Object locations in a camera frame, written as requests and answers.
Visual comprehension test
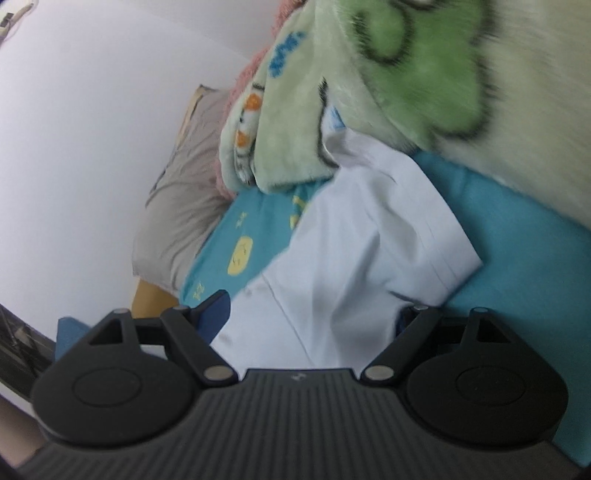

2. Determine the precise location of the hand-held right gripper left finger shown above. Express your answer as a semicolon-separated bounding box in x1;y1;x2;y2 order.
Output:
86;290;239;384

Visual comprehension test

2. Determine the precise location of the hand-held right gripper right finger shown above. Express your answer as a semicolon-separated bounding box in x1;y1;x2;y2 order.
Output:
360;305;514;384

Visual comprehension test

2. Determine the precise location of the white shirt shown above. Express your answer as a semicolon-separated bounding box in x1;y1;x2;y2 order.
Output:
209;127;484;371

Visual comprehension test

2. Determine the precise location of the grey pillow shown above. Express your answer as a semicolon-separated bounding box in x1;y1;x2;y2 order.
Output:
132;84;232;294

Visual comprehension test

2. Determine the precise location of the teal printed bed sheet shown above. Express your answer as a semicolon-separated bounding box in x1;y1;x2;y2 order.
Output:
55;105;591;467

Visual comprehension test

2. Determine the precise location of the green cartoon printed blanket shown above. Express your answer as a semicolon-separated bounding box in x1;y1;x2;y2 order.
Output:
219;0;591;216

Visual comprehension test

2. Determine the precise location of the pink fluffy blanket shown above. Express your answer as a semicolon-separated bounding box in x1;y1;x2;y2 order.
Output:
215;0;319;193

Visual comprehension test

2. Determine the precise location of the wooden bed frame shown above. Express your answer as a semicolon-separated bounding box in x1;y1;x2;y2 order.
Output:
131;276;178;320

